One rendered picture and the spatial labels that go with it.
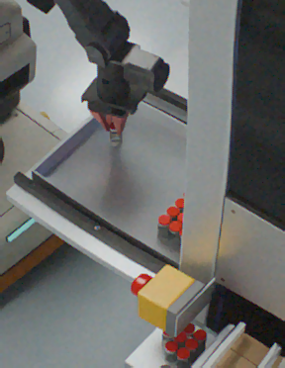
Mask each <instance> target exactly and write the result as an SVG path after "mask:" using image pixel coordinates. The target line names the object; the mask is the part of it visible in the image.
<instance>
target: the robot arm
mask: <svg viewBox="0 0 285 368"><path fill-rule="evenodd" d="M54 2H55V3H56V4H57V6H58V7H59V9H60V11H61V13H63V15H64V18H65V20H66V22H67V24H68V27H69V28H70V30H71V31H73V33H74V34H75V36H74V38H75V39H77V42H78V43H80V45H81V46H82V48H83V49H85V51H86V56H87V58H88V60H89V62H90V63H93V64H97V67H96V72H97V77H95V78H93V80H92V81H91V83H90V84H89V85H88V87H87V89H86V90H85V92H83V94H82V95H81V103H83V102H84V101H86V102H88V103H87V110H88V111H90V113H91V114H92V116H93V118H94V119H96V120H97V121H98V122H99V123H100V124H101V125H102V126H103V128H104V129H105V131H106V132H108V131H109V130H110V124H111V123H112V121H113V122H114V124H115V127H116V130H117V133H118V135H119V136H120V135H121V133H122V131H123V128H124V125H125V122H126V119H127V116H128V114H129V113H130V115H133V114H134V113H135V111H136V110H137V108H138V104H139V102H140V101H141V100H144V98H145V96H146V95H147V89H149V90H151V91H153V92H159V91H160V90H161V89H163V88H164V87H163V86H164V85H165V83H166V82H167V79H168V78H169V74H170V68H169V64H168V63H166V62H164V59H163V58H161V57H160V56H159V55H157V54H153V53H150V52H148V51H147V50H142V49H141V46H140V45H138V44H136V43H130V42H129V41H128V39H129V38H130V36H131V35H130V32H131V28H130V26H129V23H128V20H127V19H126V18H125V16H123V15H121V14H120V13H118V10H112V9H111V7H110V6H109V4H107V3H106V1H104V0H54ZM130 82H131V83H134V84H131V83H130ZM137 85H138V86H137ZM107 114H108V116H107V121H106V118H105V116H104V115H107Z"/></svg>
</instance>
